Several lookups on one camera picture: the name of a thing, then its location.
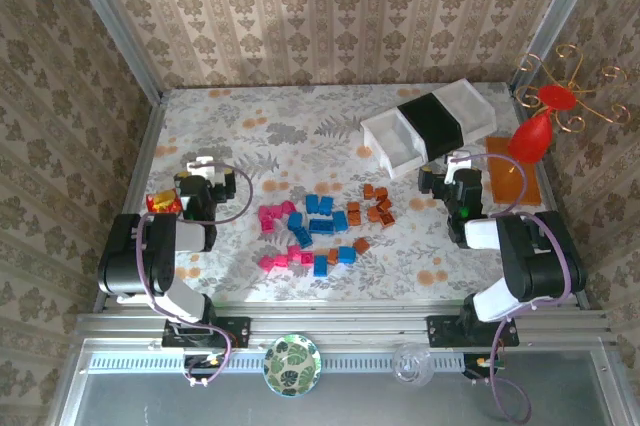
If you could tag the pink lego brick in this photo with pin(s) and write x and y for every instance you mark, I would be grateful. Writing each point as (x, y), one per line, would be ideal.
(266, 226)
(280, 261)
(276, 211)
(266, 264)
(265, 212)
(294, 252)
(288, 207)
(306, 259)

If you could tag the orange lego brick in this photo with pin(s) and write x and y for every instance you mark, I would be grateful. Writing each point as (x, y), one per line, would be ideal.
(375, 213)
(354, 219)
(333, 256)
(385, 205)
(369, 190)
(353, 208)
(381, 193)
(362, 246)

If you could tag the orange bricks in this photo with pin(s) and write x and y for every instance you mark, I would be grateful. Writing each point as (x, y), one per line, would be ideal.
(387, 219)

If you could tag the black plastic bin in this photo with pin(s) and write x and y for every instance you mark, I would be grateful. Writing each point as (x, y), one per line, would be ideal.
(432, 123)

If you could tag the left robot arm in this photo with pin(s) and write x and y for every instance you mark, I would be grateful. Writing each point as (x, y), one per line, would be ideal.
(130, 256)

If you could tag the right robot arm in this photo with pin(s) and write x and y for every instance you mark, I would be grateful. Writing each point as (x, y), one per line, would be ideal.
(540, 266)

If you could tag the red snack packet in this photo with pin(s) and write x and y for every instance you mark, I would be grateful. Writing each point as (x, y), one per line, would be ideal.
(162, 202)

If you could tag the orange wooden board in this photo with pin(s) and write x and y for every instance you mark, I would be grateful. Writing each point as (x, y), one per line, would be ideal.
(520, 186)

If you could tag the floral tablecloth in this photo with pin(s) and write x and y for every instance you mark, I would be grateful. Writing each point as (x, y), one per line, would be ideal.
(225, 121)

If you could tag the red plastic goblet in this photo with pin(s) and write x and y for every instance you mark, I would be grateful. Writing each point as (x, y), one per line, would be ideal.
(531, 138)

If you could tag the long blue lego brick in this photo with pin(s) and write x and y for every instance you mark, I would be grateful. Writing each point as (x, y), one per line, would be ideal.
(320, 226)

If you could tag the small black electronics board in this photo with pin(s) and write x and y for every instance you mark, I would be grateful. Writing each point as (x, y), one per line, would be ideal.
(202, 361)
(477, 363)

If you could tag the clear glass cup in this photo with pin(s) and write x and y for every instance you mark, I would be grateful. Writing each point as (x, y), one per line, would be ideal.
(412, 365)

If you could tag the leaf-patterned bowl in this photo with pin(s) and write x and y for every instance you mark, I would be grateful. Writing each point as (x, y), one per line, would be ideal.
(292, 366)

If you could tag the grey metal platform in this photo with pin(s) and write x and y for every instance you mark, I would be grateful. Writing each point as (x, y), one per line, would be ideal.
(350, 406)

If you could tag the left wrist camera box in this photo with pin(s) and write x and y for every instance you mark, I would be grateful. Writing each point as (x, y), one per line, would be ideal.
(201, 167)

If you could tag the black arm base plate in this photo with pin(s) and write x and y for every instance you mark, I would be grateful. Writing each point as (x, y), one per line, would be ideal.
(440, 331)
(235, 331)

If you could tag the aluminium frame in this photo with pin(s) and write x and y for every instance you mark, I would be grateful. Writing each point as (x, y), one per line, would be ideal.
(350, 318)

